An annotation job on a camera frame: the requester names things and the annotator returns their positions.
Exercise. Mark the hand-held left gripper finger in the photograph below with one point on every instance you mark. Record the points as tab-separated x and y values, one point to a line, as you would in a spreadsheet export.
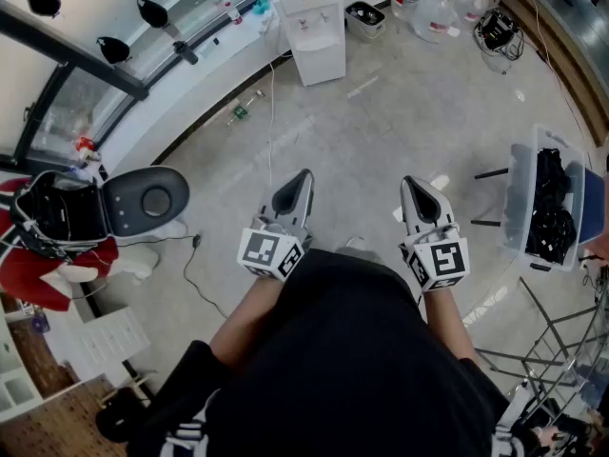
272	203
305	203

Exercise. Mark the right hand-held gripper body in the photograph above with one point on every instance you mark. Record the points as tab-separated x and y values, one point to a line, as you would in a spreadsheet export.
442	260

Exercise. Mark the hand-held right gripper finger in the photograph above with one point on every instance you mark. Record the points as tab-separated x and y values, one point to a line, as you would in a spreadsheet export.
442	212
408	207

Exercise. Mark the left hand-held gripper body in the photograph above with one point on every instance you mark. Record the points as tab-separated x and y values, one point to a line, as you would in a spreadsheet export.
259	248

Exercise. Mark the white water dispenser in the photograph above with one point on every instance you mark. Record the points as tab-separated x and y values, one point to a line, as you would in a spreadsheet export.
316	31

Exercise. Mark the person's left forearm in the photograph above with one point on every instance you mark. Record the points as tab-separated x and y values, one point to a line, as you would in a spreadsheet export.
242	317

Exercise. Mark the person's right forearm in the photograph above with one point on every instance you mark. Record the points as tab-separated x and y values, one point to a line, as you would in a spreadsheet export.
445	322

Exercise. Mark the black metal stand leg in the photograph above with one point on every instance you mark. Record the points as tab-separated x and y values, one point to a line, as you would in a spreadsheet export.
485	222
491	174

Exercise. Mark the person's left white shoe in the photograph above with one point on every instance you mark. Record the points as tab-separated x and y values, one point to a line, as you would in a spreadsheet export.
356	243

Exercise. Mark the clear plastic storage box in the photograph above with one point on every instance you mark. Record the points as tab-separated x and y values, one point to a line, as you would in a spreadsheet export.
518	207

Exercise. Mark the clear bottle green label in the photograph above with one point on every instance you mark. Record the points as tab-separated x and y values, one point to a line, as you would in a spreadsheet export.
241	112

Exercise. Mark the white rounded stand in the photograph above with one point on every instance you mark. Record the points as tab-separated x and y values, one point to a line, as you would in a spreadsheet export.
143	262

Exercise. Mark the person's black shirt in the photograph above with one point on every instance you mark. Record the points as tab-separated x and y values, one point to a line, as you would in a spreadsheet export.
357	360

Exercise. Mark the blue lid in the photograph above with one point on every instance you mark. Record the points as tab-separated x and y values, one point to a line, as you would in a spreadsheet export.
595	207

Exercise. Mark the white windowsill ledge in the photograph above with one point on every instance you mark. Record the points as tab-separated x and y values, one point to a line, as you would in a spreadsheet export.
238	41

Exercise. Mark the mint green phone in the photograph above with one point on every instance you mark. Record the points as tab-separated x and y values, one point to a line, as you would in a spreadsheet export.
208	47

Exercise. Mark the black insulated tumbler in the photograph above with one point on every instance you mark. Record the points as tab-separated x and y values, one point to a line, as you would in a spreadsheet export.
186	51

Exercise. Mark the wooden steps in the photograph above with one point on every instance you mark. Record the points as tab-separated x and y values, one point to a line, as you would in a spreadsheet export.
561	65

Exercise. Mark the black power station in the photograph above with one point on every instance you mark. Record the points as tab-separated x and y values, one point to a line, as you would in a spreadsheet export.
497	29

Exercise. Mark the small bottle red band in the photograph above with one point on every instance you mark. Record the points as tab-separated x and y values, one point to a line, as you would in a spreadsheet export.
234	14

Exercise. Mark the beige trash bin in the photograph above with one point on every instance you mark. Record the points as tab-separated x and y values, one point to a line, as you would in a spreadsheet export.
365	19

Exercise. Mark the red and white packet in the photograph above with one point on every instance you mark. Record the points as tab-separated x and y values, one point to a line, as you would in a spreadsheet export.
85	146

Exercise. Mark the teal cloth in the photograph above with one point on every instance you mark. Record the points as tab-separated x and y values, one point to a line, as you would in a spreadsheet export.
261	6

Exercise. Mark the black bag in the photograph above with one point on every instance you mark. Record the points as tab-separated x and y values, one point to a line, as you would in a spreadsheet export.
121	417

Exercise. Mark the group of black hanging pouches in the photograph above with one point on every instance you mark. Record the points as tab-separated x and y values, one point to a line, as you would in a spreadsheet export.
152	12

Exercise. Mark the red and white striped cloth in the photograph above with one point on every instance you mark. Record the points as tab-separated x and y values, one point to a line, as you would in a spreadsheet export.
28	274

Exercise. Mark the white cubby shelf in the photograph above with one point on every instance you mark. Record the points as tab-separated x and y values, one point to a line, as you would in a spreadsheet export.
19	379

